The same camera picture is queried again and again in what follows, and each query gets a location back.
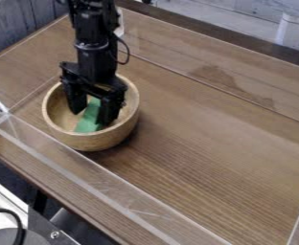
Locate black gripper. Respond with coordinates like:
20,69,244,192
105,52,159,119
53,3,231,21
60,41,127,126

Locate green rectangular block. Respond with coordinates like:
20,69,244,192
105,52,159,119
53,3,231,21
74,98,103,133

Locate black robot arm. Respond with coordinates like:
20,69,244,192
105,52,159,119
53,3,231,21
60,0,131,125

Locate brown wooden bowl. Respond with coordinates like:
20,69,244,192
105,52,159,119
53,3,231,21
42,75,140,151

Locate white container in background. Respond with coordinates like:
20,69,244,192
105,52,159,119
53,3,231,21
275,12,299,51

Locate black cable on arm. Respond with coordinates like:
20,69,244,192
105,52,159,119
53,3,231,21
108,34,132,66

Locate clear acrylic barrier wall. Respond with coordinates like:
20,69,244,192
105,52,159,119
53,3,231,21
0,11,299,245

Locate metal bracket with screw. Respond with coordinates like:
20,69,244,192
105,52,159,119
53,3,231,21
24,208,80,245

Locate black cable lower left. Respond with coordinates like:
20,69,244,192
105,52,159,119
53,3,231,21
0,208,26,245

